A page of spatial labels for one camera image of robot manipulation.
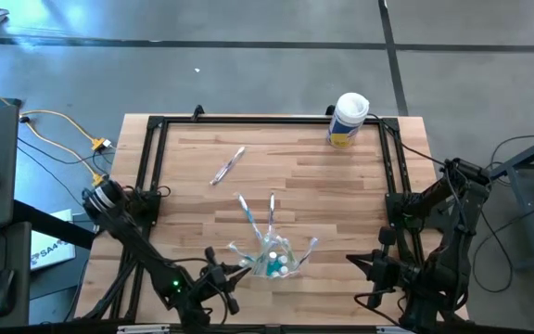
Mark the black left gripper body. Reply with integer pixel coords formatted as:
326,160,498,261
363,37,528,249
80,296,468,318
190,247,240,315

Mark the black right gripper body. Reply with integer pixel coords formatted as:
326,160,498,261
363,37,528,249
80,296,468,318
368,227,419,308

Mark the blue toothbrush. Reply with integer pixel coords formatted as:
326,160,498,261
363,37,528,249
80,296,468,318
235,192,264,241
226,241,255,264

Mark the green toothbrush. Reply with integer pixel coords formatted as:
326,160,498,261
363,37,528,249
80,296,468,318
252,250,271,278

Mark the purple toothbrush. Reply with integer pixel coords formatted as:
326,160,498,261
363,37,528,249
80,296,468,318
210,146,247,186
297,236,320,270
267,191,277,238

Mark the clear acrylic organizer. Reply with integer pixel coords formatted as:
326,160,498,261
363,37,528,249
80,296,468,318
250,250,304,280

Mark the white blue wipes canister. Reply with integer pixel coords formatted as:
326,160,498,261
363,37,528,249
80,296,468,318
325,91,371,150

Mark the white printed box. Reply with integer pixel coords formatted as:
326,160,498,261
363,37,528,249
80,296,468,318
29,208,77,273

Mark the black metal bar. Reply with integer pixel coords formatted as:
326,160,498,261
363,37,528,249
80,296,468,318
13,199,96,251

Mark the grey metal stand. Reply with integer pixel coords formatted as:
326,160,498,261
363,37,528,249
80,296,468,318
482,127,534,274

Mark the black desk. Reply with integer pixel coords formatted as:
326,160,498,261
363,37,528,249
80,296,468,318
0,221,33,331

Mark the black computer mouse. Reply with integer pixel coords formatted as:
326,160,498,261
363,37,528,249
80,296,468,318
0,267,18,319

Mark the black floor cable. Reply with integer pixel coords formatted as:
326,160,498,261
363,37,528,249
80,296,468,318
479,133,534,186
468,203,534,297

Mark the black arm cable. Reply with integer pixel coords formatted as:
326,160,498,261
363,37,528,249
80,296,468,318
366,112,449,167

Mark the yellow extension cable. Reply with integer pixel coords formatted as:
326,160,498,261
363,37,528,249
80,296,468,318
0,76,113,153
25,121,108,189

